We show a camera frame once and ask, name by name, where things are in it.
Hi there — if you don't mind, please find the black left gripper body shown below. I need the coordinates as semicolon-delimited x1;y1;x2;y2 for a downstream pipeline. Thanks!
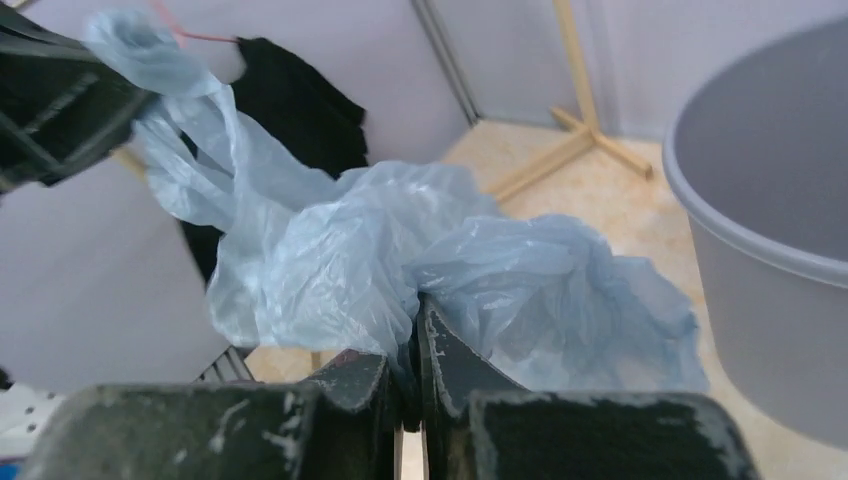
1;4;153;194

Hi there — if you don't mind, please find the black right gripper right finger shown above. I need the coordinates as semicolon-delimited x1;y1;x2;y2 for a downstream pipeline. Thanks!
415;296;759;479

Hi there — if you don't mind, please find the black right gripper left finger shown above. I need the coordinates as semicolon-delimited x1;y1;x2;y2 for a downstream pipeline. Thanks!
19;353;398;479

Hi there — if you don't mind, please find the light blue plastic trash bag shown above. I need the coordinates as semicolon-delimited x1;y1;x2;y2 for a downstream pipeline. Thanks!
84;10;709;392

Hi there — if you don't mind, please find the grey plastic trash bin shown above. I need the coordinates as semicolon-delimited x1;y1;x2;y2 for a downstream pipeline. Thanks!
663;18;847;449

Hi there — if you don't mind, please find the pink clothes hanger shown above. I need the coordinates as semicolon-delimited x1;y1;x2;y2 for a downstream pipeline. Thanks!
149;0;237;45

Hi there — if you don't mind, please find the black cloth garment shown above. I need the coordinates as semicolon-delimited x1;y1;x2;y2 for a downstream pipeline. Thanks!
178;36;370;283

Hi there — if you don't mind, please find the wooden clothes rack frame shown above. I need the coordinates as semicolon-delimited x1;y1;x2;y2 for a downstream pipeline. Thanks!
485;0;654;203

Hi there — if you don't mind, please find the aluminium corner frame post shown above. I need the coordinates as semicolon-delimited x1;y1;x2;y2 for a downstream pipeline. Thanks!
411;0;481;126

